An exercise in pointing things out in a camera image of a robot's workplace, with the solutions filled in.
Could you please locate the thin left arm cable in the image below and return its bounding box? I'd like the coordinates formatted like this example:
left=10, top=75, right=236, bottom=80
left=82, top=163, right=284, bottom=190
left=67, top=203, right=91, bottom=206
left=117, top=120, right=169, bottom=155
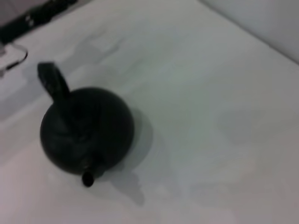
left=0, top=43, right=29, bottom=73

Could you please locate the black round teapot with handle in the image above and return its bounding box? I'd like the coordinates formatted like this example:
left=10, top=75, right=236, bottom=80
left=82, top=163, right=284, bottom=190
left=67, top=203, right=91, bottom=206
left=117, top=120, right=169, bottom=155
left=37, top=62, right=136, bottom=188

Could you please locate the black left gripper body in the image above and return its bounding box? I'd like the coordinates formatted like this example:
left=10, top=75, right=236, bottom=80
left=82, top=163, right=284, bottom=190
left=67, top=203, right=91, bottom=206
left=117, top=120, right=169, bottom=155
left=0, top=0, right=78, bottom=45

